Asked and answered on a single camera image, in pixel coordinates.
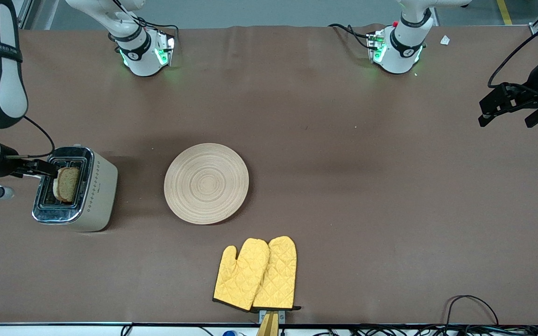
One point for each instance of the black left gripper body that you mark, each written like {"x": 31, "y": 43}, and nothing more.
{"x": 529, "y": 90}

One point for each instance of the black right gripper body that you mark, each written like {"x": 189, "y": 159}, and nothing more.
{"x": 7, "y": 166}

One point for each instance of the brown bread toast slice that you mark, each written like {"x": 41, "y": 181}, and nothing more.
{"x": 67, "y": 184}

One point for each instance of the round wooden plate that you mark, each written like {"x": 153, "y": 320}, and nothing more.
{"x": 206, "y": 183}

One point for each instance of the green-lit left arm base board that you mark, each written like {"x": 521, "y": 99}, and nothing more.
{"x": 376, "y": 46}

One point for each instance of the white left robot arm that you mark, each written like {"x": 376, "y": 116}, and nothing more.
{"x": 404, "y": 46}

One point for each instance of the green-lit right arm base board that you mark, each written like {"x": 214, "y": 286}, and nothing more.
{"x": 164, "y": 49}

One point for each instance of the cream chrome toaster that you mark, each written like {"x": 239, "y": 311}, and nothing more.
{"x": 94, "y": 191}

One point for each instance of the white paper scrap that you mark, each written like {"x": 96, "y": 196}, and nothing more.
{"x": 445, "y": 40}

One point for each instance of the yellow quilted oven mitt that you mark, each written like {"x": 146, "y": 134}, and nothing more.
{"x": 278, "y": 275}
{"x": 242, "y": 275}

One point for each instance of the blue round cap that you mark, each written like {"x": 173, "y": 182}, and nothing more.
{"x": 230, "y": 333}

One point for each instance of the wooden stick with metal bracket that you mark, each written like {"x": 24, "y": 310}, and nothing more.
{"x": 269, "y": 324}

